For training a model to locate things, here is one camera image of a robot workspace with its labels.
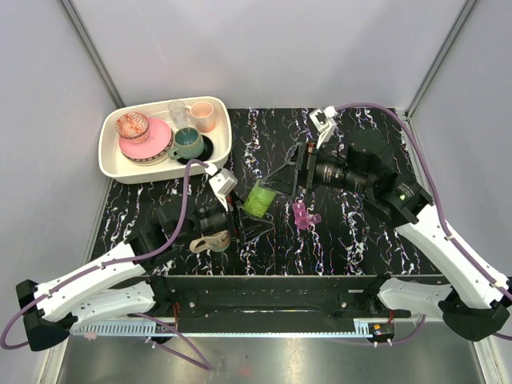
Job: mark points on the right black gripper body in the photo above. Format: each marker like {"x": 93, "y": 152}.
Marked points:
{"x": 306, "y": 158}

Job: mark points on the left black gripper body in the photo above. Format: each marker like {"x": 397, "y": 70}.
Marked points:
{"x": 234, "y": 218}

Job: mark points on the green pill bottle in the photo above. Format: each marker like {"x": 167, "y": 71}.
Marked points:
{"x": 258, "y": 201}

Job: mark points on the pink weekly pill organizer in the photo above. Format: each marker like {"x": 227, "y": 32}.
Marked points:
{"x": 302, "y": 218}

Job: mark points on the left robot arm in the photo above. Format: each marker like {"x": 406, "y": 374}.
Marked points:
{"x": 52, "y": 310}

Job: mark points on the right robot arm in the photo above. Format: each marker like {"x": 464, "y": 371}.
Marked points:
{"x": 475, "y": 301}

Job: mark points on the cream ceramic mug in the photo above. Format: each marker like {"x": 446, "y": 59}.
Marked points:
{"x": 216, "y": 242}

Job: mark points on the black saucer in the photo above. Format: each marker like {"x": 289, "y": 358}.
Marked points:
{"x": 208, "y": 151}

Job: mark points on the teal ceramic mug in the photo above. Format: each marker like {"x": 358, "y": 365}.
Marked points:
{"x": 188, "y": 144}

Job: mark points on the pink ceramic mug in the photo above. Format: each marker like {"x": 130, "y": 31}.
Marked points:
{"x": 202, "y": 116}

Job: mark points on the patterned plate under pink plate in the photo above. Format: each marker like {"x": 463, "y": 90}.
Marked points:
{"x": 148, "y": 152}

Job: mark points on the clear drinking glass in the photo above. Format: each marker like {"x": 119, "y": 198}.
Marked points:
{"x": 178, "y": 114}

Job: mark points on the white plastic dish tub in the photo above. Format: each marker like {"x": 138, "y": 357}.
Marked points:
{"x": 117, "y": 166}

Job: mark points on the red patterned bowl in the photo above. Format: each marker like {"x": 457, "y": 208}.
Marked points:
{"x": 132, "y": 126}

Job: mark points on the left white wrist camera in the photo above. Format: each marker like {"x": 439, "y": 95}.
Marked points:
{"x": 222, "y": 181}

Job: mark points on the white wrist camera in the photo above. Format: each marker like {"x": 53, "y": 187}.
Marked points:
{"x": 323, "y": 120}
{"x": 222, "y": 181}

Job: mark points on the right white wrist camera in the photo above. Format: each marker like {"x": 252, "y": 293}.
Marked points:
{"x": 323, "y": 120}

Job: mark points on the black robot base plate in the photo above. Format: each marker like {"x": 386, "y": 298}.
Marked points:
{"x": 268, "y": 305}

